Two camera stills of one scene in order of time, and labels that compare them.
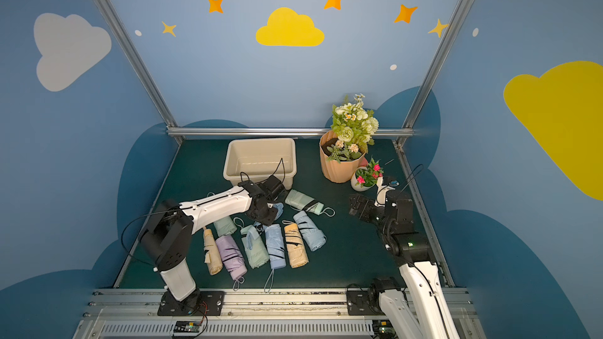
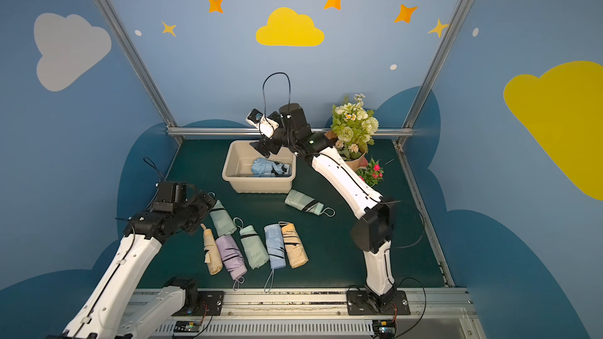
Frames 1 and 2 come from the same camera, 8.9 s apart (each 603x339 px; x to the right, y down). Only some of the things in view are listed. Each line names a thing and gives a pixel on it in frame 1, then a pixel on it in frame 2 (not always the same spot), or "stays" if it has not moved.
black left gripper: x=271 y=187 -> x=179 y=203
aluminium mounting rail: x=281 y=313 stays
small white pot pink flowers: x=364 y=178 stays
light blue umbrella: x=279 y=206 -> x=263 y=167
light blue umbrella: x=275 y=249 stays
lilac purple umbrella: x=232 y=259 stays
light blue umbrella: x=313 y=235 -> x=280 y=169
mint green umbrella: x=302 y=202 stays
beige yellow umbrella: x=297 y=251 stays
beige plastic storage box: x=256 y=159 stays
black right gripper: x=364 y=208 -> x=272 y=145
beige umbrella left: x=212 y=254 stays
